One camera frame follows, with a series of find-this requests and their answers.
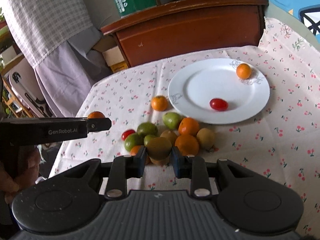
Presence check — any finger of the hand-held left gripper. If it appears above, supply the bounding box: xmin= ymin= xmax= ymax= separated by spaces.
xmin=85 ymin=117 xmax=112 ymax=132

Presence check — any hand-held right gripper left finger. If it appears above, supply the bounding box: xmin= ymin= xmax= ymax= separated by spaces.
xmin=82 ymin=146 xmax=148 ymax=199

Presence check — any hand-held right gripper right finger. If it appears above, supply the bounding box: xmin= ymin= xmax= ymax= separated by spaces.
xmin=171 ymin=147 xmax=237 ymax=198

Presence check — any brown kiwi fruit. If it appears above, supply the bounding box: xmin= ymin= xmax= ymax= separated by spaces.
xmin=160 ymin=129 xmax=178 ymax=145
xmin=149 ymin=156 xmax=171 ymax=166
xmin=196 ymin=128 xmax=215 ymax=150
xmin=146 ymin=137 xmax=173 ymax=159

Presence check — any green jujube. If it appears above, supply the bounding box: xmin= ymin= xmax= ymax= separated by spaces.
xmin=162 ymin=112 xmax=182 ymax=130
xmin=137 ymin=122 xmax=158 ymax=138
xmin=124 ymin=133 xmax=144 ymax=152
xmin=143 ymin=134 xmax=158 ymax=147

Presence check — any red cherry tomato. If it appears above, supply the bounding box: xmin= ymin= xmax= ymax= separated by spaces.
xmin=121 ymin=129 xmax=136 ymax=141
xmin=209 ymin=98 xmax=228 ymax=111

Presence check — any white plate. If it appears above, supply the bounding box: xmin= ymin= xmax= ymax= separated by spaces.
xmin=167 ymin=58 xmax=270 ymax=125

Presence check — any person's left hand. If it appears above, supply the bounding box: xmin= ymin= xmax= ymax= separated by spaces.
xmin=0 ymin=146 xmax=42 ymax=198

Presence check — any white plastic case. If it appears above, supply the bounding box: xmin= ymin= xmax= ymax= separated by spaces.
xmin=9 ymin=60 xmax=55 ymax=118

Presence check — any lilac striped cloth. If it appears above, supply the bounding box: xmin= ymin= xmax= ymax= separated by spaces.
xmin=34 ymin=25 xmax=113 ymax=118

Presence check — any open cardboard box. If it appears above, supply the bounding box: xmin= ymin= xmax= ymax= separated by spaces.
xmin=92 ymin=36 xmax=131 ymax=75

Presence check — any cherry print tablecloth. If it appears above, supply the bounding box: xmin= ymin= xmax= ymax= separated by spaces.
xmin=49 ymin=17 xmax=320 ymax=240

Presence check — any checkered cloth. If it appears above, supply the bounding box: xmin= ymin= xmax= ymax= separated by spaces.
xmin=0 ymin=0 xmax=95 ymax=68

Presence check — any brown wooden nightstand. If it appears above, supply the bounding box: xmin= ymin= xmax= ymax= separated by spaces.
xmin=100 ymin=0 xmax=269 ymax=68

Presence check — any grey-green bed sheet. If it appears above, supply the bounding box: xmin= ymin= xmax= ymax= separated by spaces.
xmin=264 ymin=2 xmax=320 ymax=44

